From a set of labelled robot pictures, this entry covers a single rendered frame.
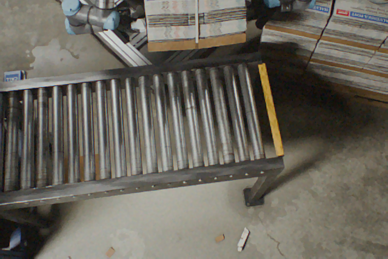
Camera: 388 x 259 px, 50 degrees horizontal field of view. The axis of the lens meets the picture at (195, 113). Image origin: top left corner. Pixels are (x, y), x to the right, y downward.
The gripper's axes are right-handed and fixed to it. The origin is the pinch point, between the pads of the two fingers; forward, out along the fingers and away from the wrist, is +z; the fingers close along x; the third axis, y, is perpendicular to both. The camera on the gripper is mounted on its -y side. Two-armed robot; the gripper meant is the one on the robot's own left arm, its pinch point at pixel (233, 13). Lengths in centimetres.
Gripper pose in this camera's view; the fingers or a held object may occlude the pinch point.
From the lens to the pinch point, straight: 186.8
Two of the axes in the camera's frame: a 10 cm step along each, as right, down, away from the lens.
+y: -0.6, -6.7, -7.4
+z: -9.9, 1.3, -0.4
